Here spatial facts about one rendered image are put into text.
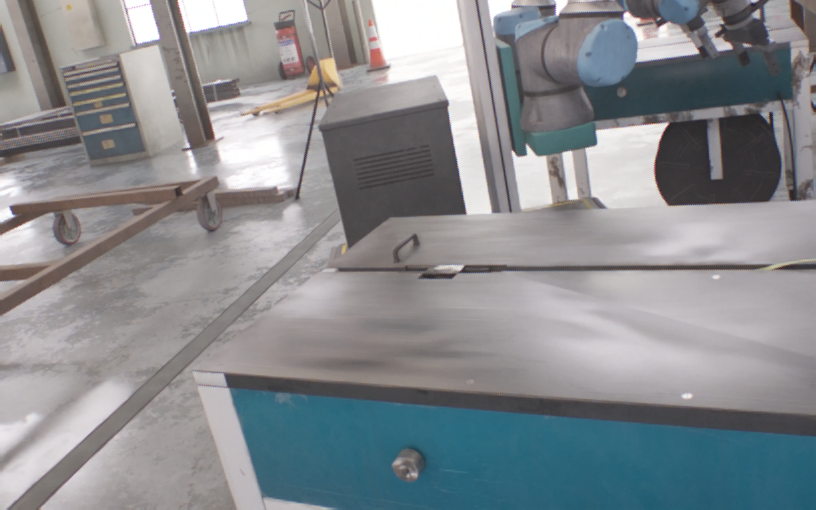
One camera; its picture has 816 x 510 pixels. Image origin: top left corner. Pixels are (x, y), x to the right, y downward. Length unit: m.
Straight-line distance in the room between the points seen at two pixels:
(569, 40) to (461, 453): 1.19
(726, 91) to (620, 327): 1.98
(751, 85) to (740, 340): 2.02
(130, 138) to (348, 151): 6.23
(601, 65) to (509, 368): 1.09
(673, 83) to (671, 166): 0.40
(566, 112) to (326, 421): 1.24
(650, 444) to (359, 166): 1.38
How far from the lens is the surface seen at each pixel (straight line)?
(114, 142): 8.26
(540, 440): 0.83
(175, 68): 7.88
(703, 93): 2.83
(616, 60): 1.85
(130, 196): 4.44
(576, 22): 1.84
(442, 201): 2.05
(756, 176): 3.11
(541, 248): 1.17
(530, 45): 1.99
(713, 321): 0.91
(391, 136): 2.01
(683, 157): 3.09
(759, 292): 0.97
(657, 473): 0.81
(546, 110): 1.99
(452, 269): 1.14
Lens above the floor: 1.15
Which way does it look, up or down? 18 degrees down
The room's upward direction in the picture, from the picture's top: 12 degrees counter-clockwise
